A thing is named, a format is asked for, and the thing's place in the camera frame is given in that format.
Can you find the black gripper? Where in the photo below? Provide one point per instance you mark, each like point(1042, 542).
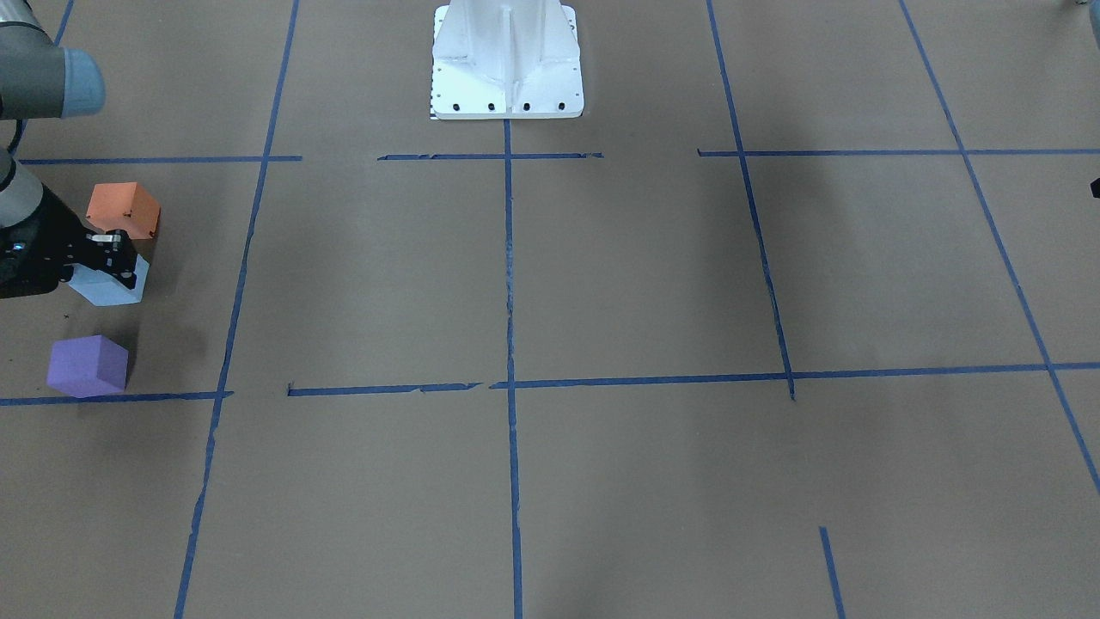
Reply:
point(53, 230)

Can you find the orange block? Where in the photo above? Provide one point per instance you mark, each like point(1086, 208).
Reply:
point(124, 205)

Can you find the blue block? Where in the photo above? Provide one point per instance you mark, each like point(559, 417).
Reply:
point(103, 290)

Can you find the white central pillar mount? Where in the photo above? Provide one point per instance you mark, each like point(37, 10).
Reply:
point(506, 60)

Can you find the purple block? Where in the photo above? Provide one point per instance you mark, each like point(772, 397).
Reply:
point(87, 367)

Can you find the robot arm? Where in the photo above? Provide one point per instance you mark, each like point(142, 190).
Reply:
point(41, 80)

